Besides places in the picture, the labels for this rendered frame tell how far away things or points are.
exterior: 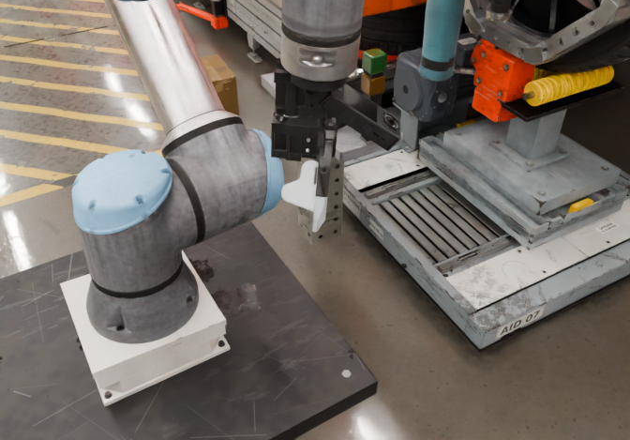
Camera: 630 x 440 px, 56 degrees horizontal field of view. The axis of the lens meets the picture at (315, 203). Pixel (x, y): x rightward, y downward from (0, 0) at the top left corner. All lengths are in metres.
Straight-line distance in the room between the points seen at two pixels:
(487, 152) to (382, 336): 0.63
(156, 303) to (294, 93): 0.45
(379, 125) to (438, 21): 0.79
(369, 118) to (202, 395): 0.57
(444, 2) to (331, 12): 0.86
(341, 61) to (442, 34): 0.85
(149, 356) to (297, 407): 0.26
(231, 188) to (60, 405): 0.46
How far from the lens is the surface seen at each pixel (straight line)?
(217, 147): 0.97
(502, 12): 1.20
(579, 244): 1.77
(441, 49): 1.52
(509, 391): 1.48
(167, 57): 1.04
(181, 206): 0.93
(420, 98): 1.82
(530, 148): 1.75
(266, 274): 1.23
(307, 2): 0.64
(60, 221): 1.97
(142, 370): 1.05
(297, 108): 0.73
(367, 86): 1.27
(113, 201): 0.88
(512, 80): 1.52
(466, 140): 1.82
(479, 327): 1.47
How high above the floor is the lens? 1.17
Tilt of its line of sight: 38 degrees down
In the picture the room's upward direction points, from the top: straight up
